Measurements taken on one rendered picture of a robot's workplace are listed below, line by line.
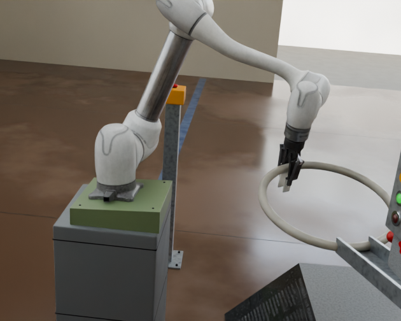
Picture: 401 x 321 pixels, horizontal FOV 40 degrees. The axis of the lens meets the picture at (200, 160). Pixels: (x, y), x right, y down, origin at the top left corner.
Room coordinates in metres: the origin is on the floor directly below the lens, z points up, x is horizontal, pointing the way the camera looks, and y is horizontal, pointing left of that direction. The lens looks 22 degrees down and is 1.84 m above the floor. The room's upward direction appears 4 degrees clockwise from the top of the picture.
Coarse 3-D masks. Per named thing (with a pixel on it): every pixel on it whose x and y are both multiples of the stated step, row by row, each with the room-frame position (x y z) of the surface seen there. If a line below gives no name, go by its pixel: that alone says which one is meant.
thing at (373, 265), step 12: (336, 240) 1.54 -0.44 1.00; (372, 240) 1.54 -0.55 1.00; (336, 252) 1.52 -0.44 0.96; (348, 252) 1.45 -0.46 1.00; (360, 252) 1.52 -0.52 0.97; (372, 252) 1.52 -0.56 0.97; (384, 252) 1.46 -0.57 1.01; (360, 264) 1.38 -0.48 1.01; (372, 264) 1.33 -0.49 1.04; (384, 264) 1.43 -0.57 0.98; (372, 276) 1.31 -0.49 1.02; (384, 276) 1.26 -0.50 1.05; (396, 276) 1.35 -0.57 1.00; (384, 288) 1.25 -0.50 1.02; (396, 288) 1.20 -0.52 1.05; (396, 300) 1.19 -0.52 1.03
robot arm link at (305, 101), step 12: (300, 84) 1.88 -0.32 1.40; (312, 84) 1.88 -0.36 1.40; (300, 96) 1.85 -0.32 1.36; (312, 96) 1.84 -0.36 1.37; (288, 108) 1.88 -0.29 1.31; (300, 108) 1.85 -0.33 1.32; (312, 108) 1.85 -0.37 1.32; (288, 120) 1.89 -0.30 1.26; (300, 120) 1.85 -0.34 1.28; (312, 120) 1.87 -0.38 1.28
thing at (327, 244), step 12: (276, 168) 1.91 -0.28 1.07; (288, 168) 1.93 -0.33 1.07; (312, 168) 1.97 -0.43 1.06; (324, 168) 1.97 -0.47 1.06; (336, 168) 1.96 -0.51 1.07; (264, 180) 1.82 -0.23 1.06; (360, 180) 1.91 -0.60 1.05; (372, 180) 1.90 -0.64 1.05; (264, 192) 1.75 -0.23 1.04; (384, 192) 1.83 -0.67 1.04; (264, 204) 1.69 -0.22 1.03; (276, 216) 1.63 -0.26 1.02; (288, 228) 1.58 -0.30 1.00; (300, 240) 1.55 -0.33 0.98; (312, 240) 1.54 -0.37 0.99; (324, 240) 1.53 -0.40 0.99; (384, 240) 1.57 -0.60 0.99
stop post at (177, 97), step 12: (180, 96) 2.89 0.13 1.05; (168, 108) 2.92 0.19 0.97; (180, 108) 2.95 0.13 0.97; (168, 120) 2.92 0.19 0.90; (168, 132) 2.92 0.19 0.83; (168, 144) 2.92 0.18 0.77; (168, 156) 2.92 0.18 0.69; (168, 168) 2.92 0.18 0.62; (180, 252) 3.03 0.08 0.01; (168, 264) 2.88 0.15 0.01; (180, 264) 2.89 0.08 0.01
